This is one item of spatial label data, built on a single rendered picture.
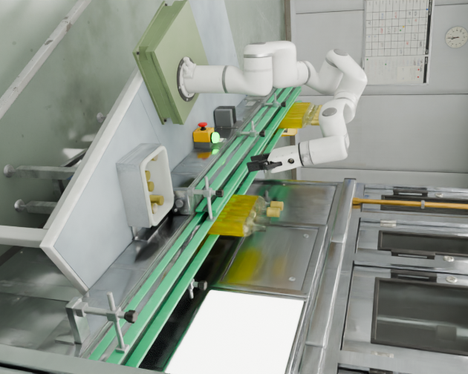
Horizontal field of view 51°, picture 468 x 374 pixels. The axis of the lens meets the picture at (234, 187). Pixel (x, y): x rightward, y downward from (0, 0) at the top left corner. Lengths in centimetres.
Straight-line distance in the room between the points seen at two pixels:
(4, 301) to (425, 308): 141
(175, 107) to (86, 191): 49
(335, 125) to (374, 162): 649
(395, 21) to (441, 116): 153
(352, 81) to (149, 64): 67
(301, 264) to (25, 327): 93
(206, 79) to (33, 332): 99
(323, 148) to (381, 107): 625
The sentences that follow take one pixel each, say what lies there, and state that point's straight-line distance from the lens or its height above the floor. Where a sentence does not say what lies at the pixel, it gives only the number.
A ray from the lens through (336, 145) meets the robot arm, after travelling 147.
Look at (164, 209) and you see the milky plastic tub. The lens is 166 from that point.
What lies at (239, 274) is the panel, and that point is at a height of 106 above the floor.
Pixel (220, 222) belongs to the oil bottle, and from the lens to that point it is 174.
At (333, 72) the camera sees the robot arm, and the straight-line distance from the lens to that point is 181.
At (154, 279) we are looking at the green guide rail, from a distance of 147.
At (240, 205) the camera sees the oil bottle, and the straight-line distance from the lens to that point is 183.
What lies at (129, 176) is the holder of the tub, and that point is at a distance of 153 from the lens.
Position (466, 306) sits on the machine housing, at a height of 179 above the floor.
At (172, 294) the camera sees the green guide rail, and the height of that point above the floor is 94.
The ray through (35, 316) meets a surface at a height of 45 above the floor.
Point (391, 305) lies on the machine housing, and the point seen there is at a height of 157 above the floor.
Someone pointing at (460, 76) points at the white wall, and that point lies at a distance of 764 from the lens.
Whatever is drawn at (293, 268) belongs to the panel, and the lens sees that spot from 174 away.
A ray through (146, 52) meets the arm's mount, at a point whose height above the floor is 80.
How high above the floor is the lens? 154
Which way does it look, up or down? 17 degrees down
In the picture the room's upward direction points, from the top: 93 degrees clockwise
